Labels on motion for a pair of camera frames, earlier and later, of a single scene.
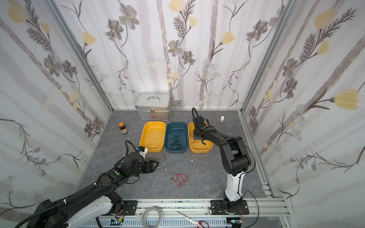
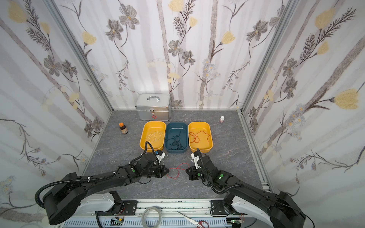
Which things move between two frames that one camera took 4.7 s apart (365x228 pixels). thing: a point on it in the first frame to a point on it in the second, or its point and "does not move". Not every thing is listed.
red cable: x=179 y=178 to x=177 y=170
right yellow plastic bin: x=196 y=145 does not move
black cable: x=176 y=145 does not move
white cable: x=153 y=137 does not move
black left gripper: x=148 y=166 to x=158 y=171
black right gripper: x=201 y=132 to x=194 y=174
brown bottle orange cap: x=124 y=129 does not move
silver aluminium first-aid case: x=154 y=107 does not move
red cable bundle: x=195 y=141 does not move
